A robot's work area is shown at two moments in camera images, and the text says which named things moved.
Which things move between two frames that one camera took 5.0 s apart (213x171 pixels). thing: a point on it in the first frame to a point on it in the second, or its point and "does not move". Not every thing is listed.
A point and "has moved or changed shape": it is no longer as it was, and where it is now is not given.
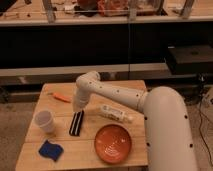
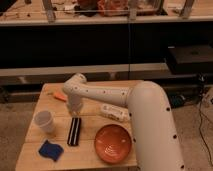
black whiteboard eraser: (76, 123) has moved or changed shape
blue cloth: (51, 150) does not move
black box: (194, 59) does not move
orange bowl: (113, 144) does not move
